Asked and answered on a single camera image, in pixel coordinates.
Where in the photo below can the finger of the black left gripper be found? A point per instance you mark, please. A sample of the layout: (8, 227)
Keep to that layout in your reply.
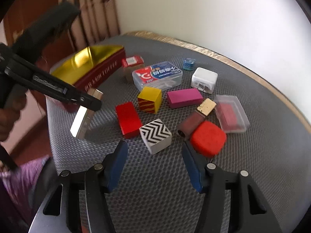
(91, 100)

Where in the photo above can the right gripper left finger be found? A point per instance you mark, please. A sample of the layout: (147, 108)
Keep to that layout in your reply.
(59, 211)

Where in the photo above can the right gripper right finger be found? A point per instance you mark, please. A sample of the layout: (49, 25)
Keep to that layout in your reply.
(249, 209)

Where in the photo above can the silver metal block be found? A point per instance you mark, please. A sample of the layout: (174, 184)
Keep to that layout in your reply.
(81, 122)

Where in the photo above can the magenta rectangular block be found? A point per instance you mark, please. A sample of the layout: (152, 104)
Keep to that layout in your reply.
(184, 98)

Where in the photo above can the person's left hand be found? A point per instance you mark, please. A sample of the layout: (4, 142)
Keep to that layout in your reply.
(9, 116)

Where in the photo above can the red gold toffee tin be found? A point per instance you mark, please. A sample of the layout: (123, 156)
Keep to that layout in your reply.
(90, 67)

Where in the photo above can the red rectangular block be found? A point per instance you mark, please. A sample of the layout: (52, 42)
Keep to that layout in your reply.
(129, 120)

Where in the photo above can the small red white box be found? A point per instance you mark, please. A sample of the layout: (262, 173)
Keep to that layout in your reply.
(131, 64)

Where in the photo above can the yellow red striped block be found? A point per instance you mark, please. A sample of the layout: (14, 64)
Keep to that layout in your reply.
(150, 99)

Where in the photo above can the brown curtain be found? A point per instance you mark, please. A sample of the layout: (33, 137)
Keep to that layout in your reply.
(97, 21)

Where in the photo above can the red rounded tape measure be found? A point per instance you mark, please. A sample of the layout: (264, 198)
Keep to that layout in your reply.
(208, 139)

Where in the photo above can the black white zigzag block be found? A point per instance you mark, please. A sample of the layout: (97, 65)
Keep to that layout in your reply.
(156, 136)

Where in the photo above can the clear blue label plastic case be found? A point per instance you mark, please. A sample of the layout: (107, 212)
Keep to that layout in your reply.
(162, 75)

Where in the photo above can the clear box with red item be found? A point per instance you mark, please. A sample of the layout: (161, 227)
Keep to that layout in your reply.
(230, 114)

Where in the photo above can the grey mesh mat gold trim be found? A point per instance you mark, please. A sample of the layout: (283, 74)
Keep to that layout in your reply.
(154, 193)

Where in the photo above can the gold cap lip gloss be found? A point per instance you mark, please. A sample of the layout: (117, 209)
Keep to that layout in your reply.
(189, 124)

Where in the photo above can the small blue patterned block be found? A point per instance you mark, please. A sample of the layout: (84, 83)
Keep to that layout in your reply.
(189, 64)

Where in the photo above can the white power adapter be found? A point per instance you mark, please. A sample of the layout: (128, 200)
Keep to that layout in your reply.
(204, 80)

